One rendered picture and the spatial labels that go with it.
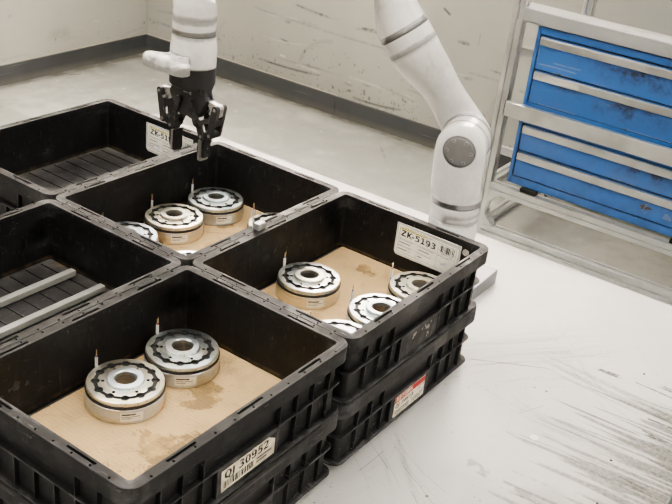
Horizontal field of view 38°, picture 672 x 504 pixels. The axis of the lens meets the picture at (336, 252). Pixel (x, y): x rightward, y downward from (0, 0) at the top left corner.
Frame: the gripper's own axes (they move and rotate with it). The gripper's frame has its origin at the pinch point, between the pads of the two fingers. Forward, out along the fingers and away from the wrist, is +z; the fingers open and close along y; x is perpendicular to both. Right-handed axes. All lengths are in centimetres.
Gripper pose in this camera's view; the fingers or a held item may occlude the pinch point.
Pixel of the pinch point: (189, 145)
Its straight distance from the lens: 166.4
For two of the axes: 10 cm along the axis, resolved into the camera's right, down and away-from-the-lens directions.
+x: -5.9, 3.1, -7.5
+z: -1.1, 8.8, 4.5
